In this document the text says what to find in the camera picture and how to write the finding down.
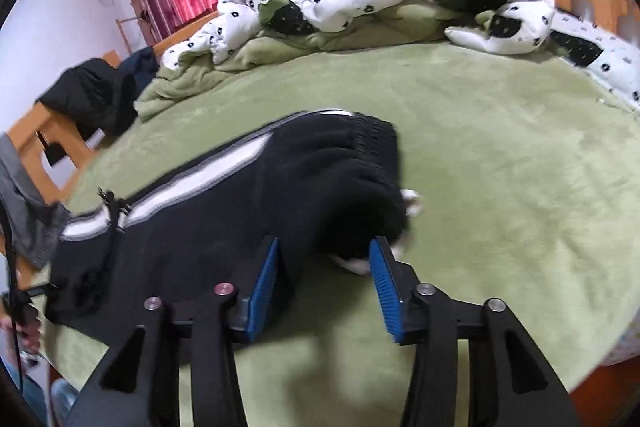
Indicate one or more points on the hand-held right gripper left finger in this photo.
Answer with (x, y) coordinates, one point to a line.
(262, 292)

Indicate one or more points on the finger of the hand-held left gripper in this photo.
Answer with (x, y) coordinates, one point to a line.
(39, 291)

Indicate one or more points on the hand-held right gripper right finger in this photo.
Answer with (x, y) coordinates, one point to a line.
(385, 292)

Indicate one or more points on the black pants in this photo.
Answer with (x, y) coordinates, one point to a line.
(250, 207)

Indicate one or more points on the person's left hand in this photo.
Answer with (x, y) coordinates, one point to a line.
(22, 339)

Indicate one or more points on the person's blue jeans leg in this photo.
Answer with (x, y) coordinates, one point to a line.
(30, 399)

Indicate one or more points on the grey jeans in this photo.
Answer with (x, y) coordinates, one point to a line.
(25, 207)

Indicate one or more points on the green fleece bed sheet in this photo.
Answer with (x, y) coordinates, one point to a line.
(500, 187)

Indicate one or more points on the black jacket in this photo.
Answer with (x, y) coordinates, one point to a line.
(85, 97)

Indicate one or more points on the crumpled green blanket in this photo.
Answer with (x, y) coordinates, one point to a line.
(210, 72)

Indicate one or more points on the navy garment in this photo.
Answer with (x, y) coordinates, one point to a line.
(140, 64)

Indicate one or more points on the wooden coat rack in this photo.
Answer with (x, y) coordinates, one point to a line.
(131, 29)

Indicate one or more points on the floral pillow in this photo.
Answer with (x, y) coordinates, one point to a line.
(605, 52)

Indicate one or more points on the wooden bed frame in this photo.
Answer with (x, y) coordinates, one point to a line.
(30, 137)

